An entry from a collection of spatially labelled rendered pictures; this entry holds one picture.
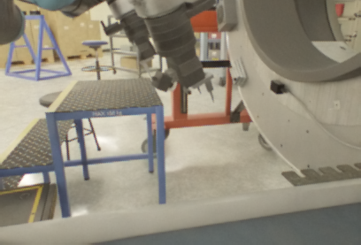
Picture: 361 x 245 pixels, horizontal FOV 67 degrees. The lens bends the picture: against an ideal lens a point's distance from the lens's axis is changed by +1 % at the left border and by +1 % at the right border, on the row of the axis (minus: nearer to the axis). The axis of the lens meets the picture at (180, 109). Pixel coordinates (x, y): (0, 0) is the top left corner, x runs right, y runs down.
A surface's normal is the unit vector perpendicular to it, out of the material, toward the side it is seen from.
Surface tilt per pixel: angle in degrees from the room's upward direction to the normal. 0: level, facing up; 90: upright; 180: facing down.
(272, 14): 53
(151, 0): 109
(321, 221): 0
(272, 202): 90
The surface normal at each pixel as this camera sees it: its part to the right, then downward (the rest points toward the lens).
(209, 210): 0.20, 0.29
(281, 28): 0.13, -0.51
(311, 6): 0.18, -0.11
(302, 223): 0.00, -0.95
